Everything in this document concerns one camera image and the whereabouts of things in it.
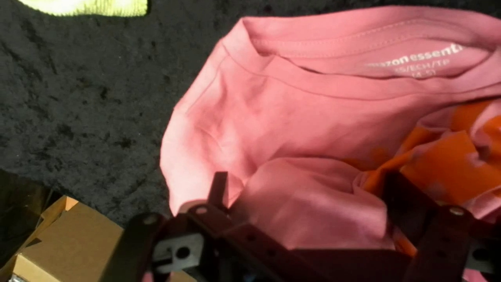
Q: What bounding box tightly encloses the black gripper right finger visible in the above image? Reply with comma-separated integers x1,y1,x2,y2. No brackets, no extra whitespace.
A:
382,171,474,282

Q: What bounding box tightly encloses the black velvet tablecloth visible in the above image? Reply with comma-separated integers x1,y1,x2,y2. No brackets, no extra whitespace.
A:
0,0,501,248

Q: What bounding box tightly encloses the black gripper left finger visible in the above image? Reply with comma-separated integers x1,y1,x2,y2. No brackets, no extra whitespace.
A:
176,171,294,264

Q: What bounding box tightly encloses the cardboard box with black tape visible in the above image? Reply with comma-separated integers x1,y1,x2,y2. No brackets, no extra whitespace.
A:
0,195,194,282

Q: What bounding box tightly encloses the yellow cloth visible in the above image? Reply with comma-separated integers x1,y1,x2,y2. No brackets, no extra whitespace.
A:
17,0,150,19

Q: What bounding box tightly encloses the pink shirt with orange print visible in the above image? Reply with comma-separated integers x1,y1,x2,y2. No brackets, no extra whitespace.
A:
158,5,501,282

